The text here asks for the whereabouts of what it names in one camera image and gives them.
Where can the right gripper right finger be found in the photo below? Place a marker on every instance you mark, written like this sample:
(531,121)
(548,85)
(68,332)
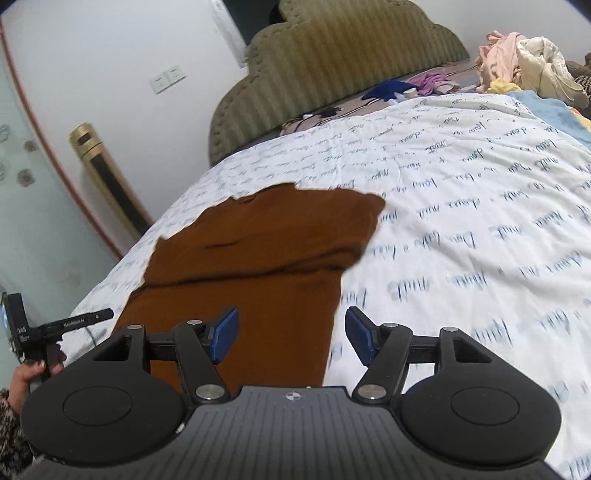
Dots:
(452,396)

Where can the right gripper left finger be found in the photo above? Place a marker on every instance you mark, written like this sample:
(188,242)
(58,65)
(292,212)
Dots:
(127,397)

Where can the brown knit garment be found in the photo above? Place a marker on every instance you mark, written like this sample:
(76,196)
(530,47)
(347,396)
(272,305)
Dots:
(277,256)

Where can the leopard print sleeve forearm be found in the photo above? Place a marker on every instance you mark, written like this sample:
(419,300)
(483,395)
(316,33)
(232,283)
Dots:
(15,452)

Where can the pink clothes pile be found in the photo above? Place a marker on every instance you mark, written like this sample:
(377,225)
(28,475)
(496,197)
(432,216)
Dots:
(498,59)

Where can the person's left hand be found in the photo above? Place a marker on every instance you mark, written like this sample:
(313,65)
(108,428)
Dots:
(25,374)

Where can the frosted glass door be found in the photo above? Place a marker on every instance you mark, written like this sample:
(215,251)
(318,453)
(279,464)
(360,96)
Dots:
(50,253)

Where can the gold tower air conditioner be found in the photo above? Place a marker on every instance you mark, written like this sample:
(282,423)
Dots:
(109,180)

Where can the white script-print bed sheet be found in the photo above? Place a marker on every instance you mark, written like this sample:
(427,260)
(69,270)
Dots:
(486,227)

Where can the light blue blanket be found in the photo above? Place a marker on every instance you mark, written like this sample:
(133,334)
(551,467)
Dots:
(557,114)

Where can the yellow cloth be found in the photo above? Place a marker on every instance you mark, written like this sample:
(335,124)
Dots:
(502,86)

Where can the purple cloth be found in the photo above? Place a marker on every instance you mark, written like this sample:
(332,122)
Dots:
(434,82)

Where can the dark blue cloth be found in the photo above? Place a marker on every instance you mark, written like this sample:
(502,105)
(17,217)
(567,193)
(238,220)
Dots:
(387,90)

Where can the cream jacket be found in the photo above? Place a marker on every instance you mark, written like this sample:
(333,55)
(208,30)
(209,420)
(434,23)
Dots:
(543,69)

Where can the olive padded headboard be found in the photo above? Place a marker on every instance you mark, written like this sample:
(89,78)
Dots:
(322,52)

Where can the white wall switch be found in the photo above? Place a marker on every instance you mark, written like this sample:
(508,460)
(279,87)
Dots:
(166,79)

